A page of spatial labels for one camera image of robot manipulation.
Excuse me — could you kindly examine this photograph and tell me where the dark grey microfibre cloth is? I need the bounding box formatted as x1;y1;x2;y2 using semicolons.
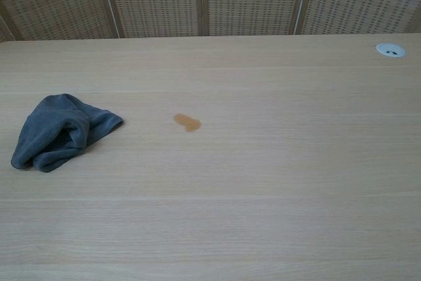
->
10;93;125;173

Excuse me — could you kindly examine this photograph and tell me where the yellow-brown liquid stain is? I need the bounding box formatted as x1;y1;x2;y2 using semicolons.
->
173;113;203;133

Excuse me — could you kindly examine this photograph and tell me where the white round cable grommet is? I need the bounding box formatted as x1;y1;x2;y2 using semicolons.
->
376;43;407;59

